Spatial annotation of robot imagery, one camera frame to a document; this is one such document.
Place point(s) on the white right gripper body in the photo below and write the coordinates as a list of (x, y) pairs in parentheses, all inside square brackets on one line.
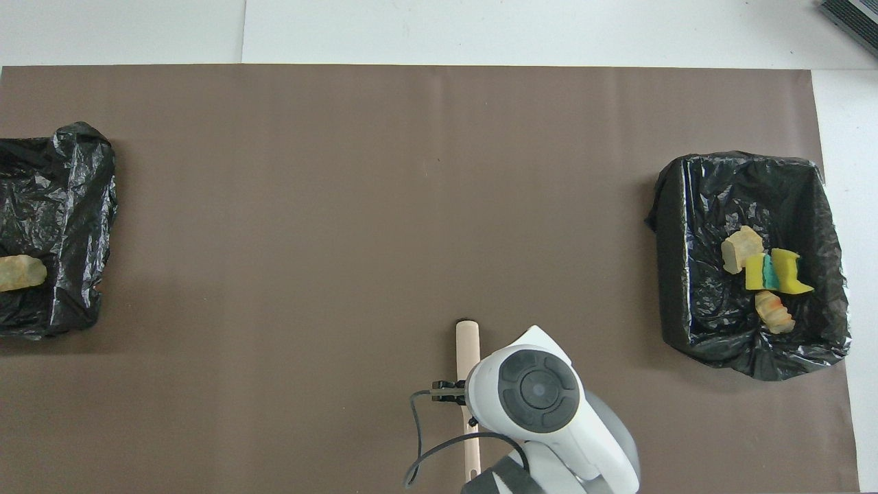
[(538, 339)]

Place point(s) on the beige bread chunk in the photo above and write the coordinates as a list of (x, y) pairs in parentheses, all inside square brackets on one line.
[(741, 248), (20, 273)]

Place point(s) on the yellow sponge piece green layer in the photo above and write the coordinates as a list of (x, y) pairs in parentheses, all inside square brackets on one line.
[(754, 273)]

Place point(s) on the striped croissant piece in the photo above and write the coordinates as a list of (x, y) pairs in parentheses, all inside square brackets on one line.
[(774, 312)]

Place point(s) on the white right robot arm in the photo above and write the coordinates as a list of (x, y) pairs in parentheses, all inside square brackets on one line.
[(542, 391)]

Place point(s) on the bin with black bag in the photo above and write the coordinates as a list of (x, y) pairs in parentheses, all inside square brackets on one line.
[(62, 192), (693, 226)]

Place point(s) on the brown paper table mat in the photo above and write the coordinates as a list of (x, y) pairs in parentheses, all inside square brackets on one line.
[(343, 171)]

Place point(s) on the grey ribbed device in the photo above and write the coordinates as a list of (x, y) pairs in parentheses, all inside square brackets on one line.
[(854, 17)]

